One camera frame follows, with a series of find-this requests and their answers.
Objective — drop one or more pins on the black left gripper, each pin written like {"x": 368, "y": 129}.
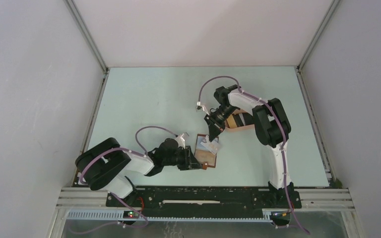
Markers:
{"x": 190, "y": 161}

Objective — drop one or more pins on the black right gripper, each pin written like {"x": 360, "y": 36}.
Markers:
{"x": 215, "y": 128}

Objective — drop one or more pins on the brown leather card holder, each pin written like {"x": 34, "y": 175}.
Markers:
{"x": 207, "y": 159}

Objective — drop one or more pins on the grey white credit card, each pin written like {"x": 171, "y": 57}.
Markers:
{"x": 210, "y": 146}

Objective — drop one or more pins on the pink plastic tray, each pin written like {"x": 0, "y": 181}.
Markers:
{"x": 240, "y": 128}

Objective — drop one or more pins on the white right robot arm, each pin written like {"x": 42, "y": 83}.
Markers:
{"x": 271, "y": 127}

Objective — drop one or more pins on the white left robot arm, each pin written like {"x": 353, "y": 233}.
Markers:
{"x": 103, "y": 167}

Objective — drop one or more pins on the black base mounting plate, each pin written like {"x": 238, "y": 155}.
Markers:
{"x": 241, "y": 202}

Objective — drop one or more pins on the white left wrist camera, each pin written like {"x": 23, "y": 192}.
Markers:
{"x": 181, "y": 139}

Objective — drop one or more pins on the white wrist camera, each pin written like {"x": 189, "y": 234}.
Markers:
{"x": 181, "y": 139}
{"x": 201, "y": 108}

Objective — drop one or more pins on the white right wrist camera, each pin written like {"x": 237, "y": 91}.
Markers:
{"x": 201, "y": 108}

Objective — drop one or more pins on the aluminium frame rail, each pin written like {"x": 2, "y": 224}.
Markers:
{"x": 312, "y": 199}

